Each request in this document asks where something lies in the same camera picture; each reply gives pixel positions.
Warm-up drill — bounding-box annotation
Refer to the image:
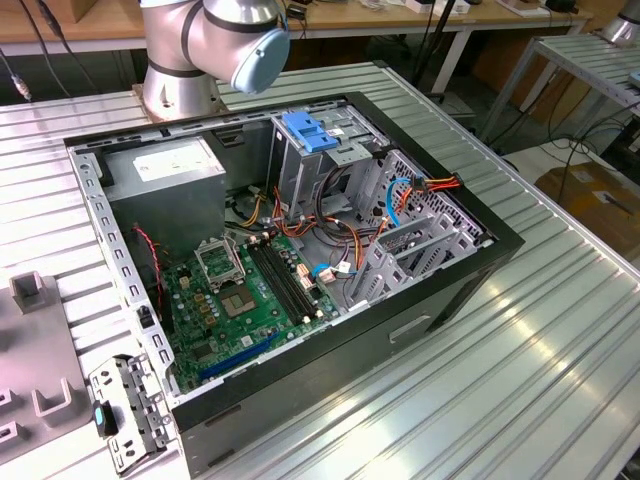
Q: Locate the black cable metal plug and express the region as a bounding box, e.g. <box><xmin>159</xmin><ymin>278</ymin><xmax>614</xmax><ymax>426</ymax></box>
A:
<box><xmin>0</xmin><ymin>47</ymin><xmax>32</xmax><ymax>104</ymax></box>

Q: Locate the yellow black wire bundle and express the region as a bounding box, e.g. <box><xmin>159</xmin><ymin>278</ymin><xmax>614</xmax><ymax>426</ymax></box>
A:
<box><xmin>227</xmin><ymin>185</ymin><xmax>269</xmax><ymax>229</ymax></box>

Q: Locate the orange red wire bundle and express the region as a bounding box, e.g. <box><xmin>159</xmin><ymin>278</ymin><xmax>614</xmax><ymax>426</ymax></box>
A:
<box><xmin>269</xmin><ymin>185</ymin><xmax>364</xmax><ymax>274</ymax></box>

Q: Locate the black PC case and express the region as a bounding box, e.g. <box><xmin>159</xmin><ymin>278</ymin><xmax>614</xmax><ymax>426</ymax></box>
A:
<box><xmin>63</xmin><ymin>90</ymin><xmax>526</xmax><ymax>479</ymax></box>

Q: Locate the slatted metal side table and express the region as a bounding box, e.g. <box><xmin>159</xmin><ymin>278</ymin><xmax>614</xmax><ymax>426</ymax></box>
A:
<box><xmin>477</xmin><ymin>32</ymin><xmax>640</xmax><ymax>146</ymax></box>

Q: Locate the metal expansion bracket cover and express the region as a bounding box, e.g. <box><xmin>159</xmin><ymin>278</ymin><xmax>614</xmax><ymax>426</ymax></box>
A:
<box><xmin>88</xmin><ymin>352</ymin><xmax>176</xmax><ymax>475</ymax></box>

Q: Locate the black latch blue button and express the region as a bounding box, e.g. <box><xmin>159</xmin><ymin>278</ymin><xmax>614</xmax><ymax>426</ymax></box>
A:
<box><xmin>92</xmin><ymin>399</ymin><xmax>120</xmax><ymax>439</ymax></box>

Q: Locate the blue expansion slot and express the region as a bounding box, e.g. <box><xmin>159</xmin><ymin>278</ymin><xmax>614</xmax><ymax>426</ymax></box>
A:
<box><xmin>198</xmin><ymin>333</ymin><xmax>281</xmax><ymax>382</ymax></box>

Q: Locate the green motherboard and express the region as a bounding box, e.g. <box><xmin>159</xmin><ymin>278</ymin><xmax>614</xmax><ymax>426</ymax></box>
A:
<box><xmin>162</xmin><ymin>234</ymin><xmax>341</xmax><ymax>394</ymax></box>

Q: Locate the red orange power wire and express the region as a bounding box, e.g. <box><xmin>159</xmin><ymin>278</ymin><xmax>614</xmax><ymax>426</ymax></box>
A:
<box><xmin>382</xmin><ymin>171</ymin><xmax>467</xmax><ymax>236</ymax></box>

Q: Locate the CPU socket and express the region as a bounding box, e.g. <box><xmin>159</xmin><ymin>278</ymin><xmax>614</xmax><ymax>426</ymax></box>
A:
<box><xmin>215</xmin><ymin>284</ymin><xmax>260</xmax><ymax>321</ymax></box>

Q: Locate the beige board connector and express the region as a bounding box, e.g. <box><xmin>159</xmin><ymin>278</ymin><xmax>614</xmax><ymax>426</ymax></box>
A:
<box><xmin>296</xmin><ymin>263</ymin><xmax>317</xmax><ymax>295</ymax></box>

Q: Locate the black RAM slot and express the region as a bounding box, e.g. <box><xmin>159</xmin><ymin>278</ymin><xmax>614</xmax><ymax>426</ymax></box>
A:
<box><xmin>265</xmin><ymin>236</ymin><xmax>326</xmax><ymax>318</ymax></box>
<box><xmin>254</xmin><ymin>240</ymin><xmax>315</xmax><ymax>322</ymax></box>
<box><xmin>248</xmin><ymin>242</ymin><xmax>309</xmax><ymax>324</ymax></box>
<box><xmin>260</xmin><ymin>238</ymin><xmax>320</xmax><ymax>320</ymax></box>

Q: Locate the metal socket cover frame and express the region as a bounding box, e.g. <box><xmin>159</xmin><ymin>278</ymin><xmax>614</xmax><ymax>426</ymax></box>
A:
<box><xmin>193</xmin><ymin>238</ymin><xmax>247</xmax><ymax>294</ymax></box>

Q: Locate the red black twisted wire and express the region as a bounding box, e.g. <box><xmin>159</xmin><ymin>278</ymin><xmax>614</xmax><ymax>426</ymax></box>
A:
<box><xmin>132</xmin><ymin>225</ymin><xmax>166</xmax><ymax>321</ymax></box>

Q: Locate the wooden desk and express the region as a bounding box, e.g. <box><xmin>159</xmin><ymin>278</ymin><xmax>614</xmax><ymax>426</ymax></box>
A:
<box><xmin>0</xmin><ymin>0</ymin><xmax>591</xmax><ymax>57</ymax></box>

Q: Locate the grey power supply box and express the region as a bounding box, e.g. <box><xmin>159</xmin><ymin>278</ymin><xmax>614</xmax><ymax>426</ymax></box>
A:
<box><xmin>102</xmin><ymin>135</ymin><xmax>229</xmax><ymax>256</ymax></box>

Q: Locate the blue wire white plug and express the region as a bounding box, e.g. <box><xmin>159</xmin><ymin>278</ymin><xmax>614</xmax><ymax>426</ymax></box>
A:
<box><xmin>310</xmin><ymin>262</ymin><xmax>357</xmax><ymax>285</ymax></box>

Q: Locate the blue plastic drive latch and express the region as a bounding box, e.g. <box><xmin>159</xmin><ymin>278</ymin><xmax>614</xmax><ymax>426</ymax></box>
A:
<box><xmin>282</xmin><ymin>112</ymin><xmax>341</xmax><ymax>155</ymax></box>

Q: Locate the grey parts rack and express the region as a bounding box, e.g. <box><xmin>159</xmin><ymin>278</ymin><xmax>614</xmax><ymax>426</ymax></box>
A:
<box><xmin>0</xmin><ymin>271</ymin><xmax>104</xmax><ymax>451</ymax></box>

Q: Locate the silver optical drive cage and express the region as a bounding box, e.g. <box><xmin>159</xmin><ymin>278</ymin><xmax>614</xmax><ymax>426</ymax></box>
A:
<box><xmin>267</xmin><ymin>102</ymin><xmax>394</xmax><ymax>224</ymax></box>

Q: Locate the silver disk bay cage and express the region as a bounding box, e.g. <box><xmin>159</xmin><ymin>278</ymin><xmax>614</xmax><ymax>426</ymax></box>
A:
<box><xmin>344</xmin><ymin>148</ymin><xmax>496</xmax><ymax>314</ymax></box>

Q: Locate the blue data wire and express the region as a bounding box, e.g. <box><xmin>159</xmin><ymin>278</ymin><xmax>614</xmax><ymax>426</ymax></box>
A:
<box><xmin>386</xmin><ymin>176</ymin><xmax>417</xmax><ymax>230</ymax></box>

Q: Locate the flat cardboard box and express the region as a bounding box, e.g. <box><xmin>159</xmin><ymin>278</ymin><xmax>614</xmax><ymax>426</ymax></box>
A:
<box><xmin>534</xmin><ymin>162</ymin><xmax>640</xmax><ymax>254</ymax></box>

